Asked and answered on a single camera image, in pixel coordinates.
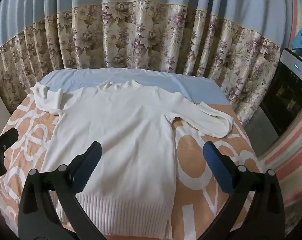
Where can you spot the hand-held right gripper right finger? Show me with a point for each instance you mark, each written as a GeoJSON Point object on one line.
{"type": "Point", "coordinates": [216, 171]}

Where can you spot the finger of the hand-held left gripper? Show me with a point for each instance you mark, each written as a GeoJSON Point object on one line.
{"type": "Point", "coordinates": [6, 137]}

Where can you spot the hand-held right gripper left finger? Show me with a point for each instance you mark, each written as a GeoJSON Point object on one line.
{"type": "Point", "coordinates": [87, 166]}

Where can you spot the white knit sweater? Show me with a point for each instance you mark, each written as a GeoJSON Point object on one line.
{"type": "Point", "coordinates": [116, 130]}

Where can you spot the orange and blue printed bedsheet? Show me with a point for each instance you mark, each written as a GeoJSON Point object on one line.
{"type": "Point", "coordinates": [198, 160]}

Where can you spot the black and silver water dispenser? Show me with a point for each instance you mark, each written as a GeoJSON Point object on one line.
{"type": "Point", "coordinates": [283, 92]}

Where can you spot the blue and floral curtain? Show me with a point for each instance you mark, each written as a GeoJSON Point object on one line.
{"type": "Point", "coordinates": [141, 30]}

